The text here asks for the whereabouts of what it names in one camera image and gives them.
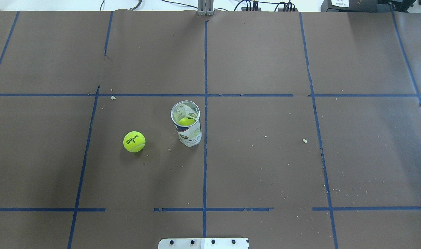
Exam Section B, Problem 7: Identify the yellow Wilson tennis ball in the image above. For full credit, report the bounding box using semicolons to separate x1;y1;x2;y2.
123;131;146;153

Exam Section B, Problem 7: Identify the tennis ball inside can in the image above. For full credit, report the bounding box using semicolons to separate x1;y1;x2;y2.
178;117;196;127

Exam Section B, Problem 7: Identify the clear tennis ball can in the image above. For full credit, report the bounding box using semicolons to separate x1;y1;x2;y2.
170;100;201;147

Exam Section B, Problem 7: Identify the aluminium frame post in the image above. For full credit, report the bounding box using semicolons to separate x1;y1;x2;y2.
197;0;215;16

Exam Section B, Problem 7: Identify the white camera stand base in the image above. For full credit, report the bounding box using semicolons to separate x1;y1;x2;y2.
158;238;250;249

